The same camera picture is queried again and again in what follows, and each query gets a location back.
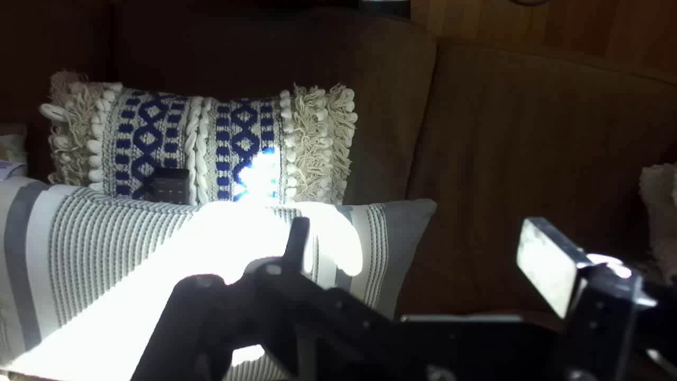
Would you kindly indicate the cream knitted blanket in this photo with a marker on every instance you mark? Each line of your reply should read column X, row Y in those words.
column 663, row 212

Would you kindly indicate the brown wave patterned pillow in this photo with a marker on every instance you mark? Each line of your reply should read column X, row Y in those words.
column 10, row 148

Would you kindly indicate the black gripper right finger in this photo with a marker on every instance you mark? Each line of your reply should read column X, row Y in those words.
column 556, row 271

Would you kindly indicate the grey striped pillow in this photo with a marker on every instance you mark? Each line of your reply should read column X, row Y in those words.
column 86, row 246

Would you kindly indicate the blue white fringed pillow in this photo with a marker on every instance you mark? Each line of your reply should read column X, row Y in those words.
column 149, row 137

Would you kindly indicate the brown fabric sofa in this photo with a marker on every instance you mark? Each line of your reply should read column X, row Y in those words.
column 530, row 140

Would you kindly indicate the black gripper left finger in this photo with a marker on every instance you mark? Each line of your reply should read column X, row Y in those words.
column 299, row 243

